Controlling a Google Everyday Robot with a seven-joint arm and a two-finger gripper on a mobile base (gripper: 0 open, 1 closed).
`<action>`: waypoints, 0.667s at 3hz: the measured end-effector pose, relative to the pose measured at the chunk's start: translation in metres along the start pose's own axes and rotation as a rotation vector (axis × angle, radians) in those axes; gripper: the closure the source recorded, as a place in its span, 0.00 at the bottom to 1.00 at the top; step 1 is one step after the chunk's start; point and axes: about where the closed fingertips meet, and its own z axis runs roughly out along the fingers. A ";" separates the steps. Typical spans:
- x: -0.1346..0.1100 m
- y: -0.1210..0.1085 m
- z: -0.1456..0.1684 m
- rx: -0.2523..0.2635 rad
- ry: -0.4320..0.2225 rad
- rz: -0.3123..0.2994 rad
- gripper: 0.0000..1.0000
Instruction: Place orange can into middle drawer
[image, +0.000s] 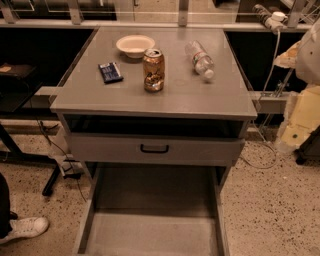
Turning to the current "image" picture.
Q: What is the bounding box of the black desk left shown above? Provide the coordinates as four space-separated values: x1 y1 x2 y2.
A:
0 63 60 196

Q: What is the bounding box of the white sneaker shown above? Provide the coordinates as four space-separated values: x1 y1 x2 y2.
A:
0 217 49 244

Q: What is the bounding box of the grey top drawer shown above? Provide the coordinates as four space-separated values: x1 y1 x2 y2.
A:
67 133 244 166

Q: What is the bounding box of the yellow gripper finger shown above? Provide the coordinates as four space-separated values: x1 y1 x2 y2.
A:
274 41 320 153

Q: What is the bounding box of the metal rail frame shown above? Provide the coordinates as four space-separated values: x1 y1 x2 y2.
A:
0 0 320 31

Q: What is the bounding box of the white cable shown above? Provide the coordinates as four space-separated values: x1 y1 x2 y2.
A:
238 29 283 170

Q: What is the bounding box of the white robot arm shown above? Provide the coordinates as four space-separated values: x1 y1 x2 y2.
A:
274 20 320 153

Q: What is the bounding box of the orange soda can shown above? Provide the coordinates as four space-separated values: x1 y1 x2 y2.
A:
143 48 165 92

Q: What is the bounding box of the open grey middle drawer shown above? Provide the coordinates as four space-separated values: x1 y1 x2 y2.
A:
72 165 231 256

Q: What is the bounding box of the blue snack packet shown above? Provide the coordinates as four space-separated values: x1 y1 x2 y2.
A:
98 62 123 84

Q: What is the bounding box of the white power strip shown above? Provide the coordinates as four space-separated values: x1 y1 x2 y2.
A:
252 4 287 33

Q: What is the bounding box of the grey bracket block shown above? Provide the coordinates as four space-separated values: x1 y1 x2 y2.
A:
249 91 289 114

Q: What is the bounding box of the white bowl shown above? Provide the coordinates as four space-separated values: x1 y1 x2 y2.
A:
116 35 155 59

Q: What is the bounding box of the grey drawer cabinet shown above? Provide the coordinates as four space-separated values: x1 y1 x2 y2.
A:
49 26 259 256

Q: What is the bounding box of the black trouser leg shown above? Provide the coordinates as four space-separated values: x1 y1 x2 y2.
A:
0 173 12 238

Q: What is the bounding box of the clear plastic water bottle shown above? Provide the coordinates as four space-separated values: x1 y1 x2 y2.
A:
185 40 214 80

